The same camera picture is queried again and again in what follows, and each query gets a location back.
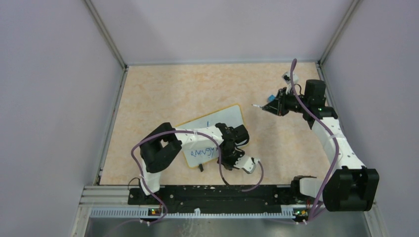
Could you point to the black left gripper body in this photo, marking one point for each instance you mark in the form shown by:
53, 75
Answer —
230, 153

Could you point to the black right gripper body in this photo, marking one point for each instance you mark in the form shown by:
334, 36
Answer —
289, 102

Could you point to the yellow framed whiteboard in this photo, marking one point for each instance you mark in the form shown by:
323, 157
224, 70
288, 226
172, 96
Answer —
231, 116

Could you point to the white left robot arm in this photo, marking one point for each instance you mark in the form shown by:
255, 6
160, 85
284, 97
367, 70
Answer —
161, 146

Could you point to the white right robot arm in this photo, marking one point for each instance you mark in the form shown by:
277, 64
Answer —
348, 185

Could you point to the light blue toy brick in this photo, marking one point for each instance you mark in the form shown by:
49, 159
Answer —
271, 98

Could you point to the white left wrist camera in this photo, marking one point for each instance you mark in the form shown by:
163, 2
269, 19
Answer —
247, 164

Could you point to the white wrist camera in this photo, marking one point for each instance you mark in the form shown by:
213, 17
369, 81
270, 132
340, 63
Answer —
288, 78
247, 164

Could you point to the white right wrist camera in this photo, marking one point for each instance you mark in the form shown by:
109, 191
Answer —
288, 78

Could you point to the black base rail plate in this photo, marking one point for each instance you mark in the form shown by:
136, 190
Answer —
221, 199

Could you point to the white slotted cable duct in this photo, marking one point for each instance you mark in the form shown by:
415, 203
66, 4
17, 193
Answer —
145, 213

